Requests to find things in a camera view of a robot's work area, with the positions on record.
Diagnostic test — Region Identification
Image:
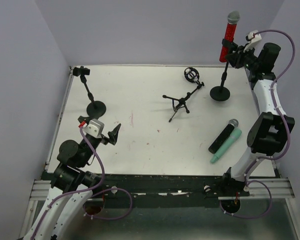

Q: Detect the mint green microphone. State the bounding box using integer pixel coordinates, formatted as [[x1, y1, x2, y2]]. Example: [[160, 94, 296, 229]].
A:
[[210, 128, 242, 164]]

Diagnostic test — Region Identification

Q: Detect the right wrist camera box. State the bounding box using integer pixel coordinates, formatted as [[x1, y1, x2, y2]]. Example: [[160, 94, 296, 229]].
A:
[[243, 30, 262, 53]]

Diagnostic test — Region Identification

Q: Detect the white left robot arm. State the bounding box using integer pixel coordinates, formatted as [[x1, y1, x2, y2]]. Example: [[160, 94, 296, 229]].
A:
[[23, 116, 121, 240]]

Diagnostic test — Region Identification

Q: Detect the black glitter microphone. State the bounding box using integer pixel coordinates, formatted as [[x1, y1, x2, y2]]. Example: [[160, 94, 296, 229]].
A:
[[208, 118, 239, 154]]

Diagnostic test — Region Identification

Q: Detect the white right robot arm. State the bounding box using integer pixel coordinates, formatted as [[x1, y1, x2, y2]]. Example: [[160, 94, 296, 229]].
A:
[[219, 42, 295, 193]]

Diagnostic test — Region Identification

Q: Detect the red glitter microphone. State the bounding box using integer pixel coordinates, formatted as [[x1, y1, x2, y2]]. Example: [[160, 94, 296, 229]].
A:
[[219, 10, 240, 63]]

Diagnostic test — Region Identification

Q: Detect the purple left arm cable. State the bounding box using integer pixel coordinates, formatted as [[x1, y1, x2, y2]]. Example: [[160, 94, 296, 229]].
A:
[[29, 124, 133, 240]]

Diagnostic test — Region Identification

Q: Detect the round-base mic stand with clip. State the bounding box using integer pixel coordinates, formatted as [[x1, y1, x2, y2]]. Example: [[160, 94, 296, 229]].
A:
[[209, 38, 238, 102]]

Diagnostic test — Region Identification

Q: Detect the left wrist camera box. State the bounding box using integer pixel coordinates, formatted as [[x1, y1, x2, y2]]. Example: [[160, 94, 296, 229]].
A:
[[84, 118, 105, 139]]

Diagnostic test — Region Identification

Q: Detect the tripod stand with shock mount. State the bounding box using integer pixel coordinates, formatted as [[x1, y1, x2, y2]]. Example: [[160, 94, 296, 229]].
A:
[[162, 66, 205, 123]]

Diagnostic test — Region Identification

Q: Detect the left round-base mic stand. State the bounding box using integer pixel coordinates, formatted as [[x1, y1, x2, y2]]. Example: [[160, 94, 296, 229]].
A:
[[72, 66, 107, 119]]

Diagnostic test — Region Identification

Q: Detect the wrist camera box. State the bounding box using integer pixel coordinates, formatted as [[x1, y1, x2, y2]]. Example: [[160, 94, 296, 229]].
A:
[[243, 30, 262, 53], [84, 118, 105, 139]]

